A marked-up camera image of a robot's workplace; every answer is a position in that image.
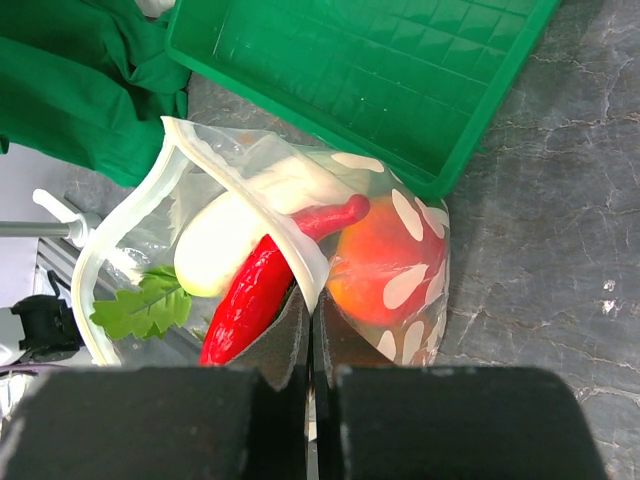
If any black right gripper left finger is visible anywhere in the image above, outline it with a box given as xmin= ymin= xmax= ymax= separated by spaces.
xmin=1 ymin=290 xmax=310 ymax=479

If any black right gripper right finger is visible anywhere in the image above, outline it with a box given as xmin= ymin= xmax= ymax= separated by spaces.
xmin=312 ymin=293 xmax=606 ymax=479

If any red chili pepper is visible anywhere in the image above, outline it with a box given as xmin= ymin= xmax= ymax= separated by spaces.
xmin=199 ymin=194 xmax=370 ymax=366

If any red tomato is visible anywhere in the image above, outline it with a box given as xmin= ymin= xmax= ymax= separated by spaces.
xmin=327 ymin=189 xmax=449 ymax=328

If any clear dotted zip top bag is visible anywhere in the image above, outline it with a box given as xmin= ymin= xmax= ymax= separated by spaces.
xmin=71 ymin=117 xmax=450 ymax=366

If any white radish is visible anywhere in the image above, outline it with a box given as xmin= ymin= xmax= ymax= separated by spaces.
xmin=89 ymin=149 xmax=351 ymax=341

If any silver clothes rack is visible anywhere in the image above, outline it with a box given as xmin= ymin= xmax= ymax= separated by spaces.
xmin=0 ymin=189 xmax=102 ymax=250

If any green plastic tray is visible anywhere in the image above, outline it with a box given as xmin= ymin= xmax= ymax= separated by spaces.
xmin=166 ymin=0 xmax=557 ymax=198

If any green t-shirt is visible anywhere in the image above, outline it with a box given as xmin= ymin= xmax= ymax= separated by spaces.
xmin=1 ymin=1 xmax=190 ymax=187

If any white t-shirt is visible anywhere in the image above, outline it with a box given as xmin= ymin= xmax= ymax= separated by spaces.
xmin=135 ymin=0 xmax=176 ymax=18

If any aluminium frame rail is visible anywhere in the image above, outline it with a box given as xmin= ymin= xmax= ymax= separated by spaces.
xmin=33 ymin=238 xmax=80 ymax=307

